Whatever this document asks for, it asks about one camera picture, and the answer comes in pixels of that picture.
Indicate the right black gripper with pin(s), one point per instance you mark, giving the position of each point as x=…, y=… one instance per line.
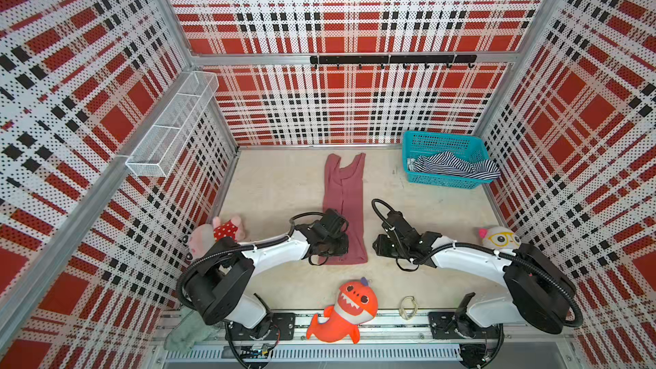
x=380, y=247

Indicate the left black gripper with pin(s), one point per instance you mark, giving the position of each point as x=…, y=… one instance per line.
x=342, y=248

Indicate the maroon tank top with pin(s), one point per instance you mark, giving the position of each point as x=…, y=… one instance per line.
x=344, y=193

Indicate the striped black white tank top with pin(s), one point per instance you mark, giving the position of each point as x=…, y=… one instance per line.
x=446, y=163

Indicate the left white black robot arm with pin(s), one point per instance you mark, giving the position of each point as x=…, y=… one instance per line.
x=215, y=284

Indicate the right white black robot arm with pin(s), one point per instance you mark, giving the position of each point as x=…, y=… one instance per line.
x=533, y=290

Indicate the red shark plush toy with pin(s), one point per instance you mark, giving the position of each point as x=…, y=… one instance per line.
x=356, y=304

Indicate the white plush toy yellow glasses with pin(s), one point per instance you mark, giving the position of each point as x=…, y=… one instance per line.
x=500, y=238

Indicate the teal plastic basket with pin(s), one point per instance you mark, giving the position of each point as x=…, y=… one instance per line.
x=468, y=148

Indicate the pink plush toy red dress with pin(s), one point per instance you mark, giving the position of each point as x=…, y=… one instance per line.
x=203, y=238

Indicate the green cloth rag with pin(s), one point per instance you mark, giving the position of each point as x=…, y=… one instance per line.
x=190, y=331

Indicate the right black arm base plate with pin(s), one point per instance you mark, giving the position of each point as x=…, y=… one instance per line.
x=447, y=325

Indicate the aluminium front rail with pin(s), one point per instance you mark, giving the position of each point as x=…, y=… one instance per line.
x=429, y=336

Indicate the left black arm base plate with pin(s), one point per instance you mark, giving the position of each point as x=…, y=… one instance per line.
x=275, y=327

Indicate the black wall hook rail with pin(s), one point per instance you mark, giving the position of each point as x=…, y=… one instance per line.
x=447, y=59

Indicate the white wire mesh shelf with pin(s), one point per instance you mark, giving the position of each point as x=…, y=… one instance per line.
x=159, y=150

